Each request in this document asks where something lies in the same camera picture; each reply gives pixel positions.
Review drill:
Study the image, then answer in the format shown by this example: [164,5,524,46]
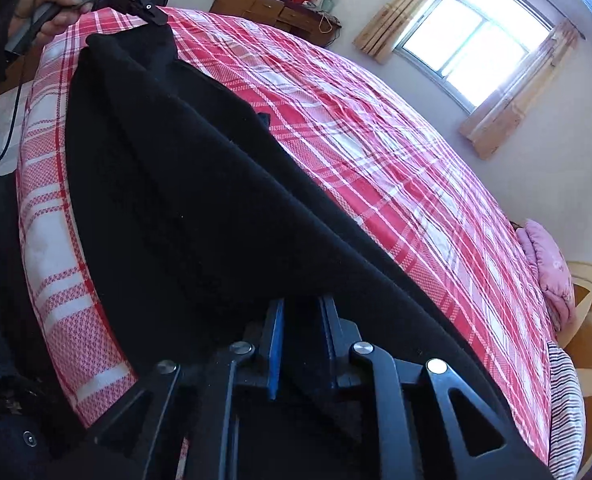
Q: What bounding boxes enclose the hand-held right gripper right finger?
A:
[318,295,552,480]

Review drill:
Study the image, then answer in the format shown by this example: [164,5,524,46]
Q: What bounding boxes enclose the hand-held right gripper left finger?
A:
[83,297,287,480]

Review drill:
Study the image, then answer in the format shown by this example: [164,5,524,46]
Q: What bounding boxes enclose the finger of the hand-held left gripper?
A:
[124,0,169,26]

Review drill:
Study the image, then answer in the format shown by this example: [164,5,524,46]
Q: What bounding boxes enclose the black pants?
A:
[64,22,527,480]

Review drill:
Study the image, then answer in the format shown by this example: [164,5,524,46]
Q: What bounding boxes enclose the brown wooden dresser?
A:
[210,0,343,49]

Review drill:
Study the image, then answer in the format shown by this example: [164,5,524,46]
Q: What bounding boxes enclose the red plaid bed sheet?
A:
[16,5,557,466]

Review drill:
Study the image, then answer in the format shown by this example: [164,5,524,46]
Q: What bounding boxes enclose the pink folded quilt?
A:
[517,219,578,333]

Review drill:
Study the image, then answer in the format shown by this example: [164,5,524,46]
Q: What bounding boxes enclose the striped pillow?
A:
[546,340,588,480]

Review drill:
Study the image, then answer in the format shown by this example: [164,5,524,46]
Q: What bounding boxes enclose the beige curtain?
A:
[353,0,469,64]
[457,19,583,161]

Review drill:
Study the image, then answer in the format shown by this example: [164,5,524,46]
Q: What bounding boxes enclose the person's dark jacket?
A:
[0,175,144,480]

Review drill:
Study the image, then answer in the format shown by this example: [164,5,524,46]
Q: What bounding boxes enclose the window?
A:
[393,0,553,114]

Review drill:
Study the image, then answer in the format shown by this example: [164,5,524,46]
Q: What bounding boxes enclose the black cable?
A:
[0,50,26,178]

